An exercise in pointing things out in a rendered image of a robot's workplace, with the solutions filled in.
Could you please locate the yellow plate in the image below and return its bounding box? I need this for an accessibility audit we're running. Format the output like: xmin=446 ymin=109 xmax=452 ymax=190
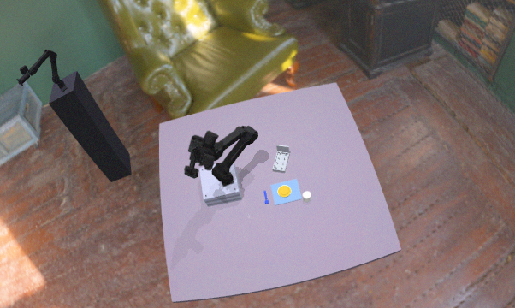
xmin=278 ymin=186 xmax=291 ymax=197

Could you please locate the white cylinder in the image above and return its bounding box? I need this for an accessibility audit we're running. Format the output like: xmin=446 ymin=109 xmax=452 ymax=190
xmin=303 ymin=192 xmax=311 ymax=202

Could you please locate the light blue square mat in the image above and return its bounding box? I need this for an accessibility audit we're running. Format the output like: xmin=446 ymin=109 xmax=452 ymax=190
xmin=271 ymin=180 xmax=302 ymax=205

